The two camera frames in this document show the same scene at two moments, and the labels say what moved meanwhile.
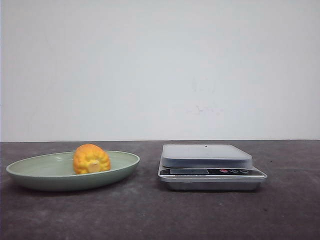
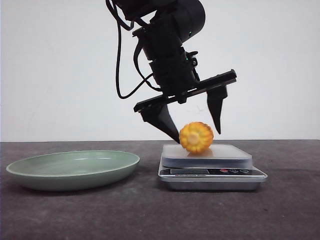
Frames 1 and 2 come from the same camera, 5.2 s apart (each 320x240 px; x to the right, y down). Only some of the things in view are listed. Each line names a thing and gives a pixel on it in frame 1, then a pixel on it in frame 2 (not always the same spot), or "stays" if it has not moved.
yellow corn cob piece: (90, 158) to (196, 136)
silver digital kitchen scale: (209, 167) stays
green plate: (56, 172) stays
